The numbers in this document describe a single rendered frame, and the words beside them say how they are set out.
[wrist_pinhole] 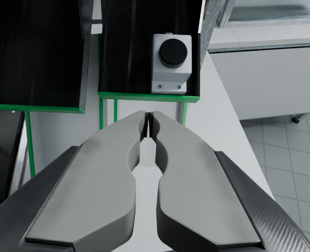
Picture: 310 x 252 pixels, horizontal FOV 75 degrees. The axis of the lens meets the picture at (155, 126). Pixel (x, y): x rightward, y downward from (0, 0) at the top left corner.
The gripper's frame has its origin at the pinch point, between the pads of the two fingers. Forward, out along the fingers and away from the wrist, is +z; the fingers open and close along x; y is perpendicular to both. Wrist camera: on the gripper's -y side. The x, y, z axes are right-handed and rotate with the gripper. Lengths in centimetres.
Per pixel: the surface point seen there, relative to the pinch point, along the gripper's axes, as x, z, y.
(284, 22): 65, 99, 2
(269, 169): 92, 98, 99
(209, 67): 24, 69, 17
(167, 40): 1.7, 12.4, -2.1
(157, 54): 0.8, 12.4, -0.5
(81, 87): -8.2, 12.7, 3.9
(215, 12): 9.4, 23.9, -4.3
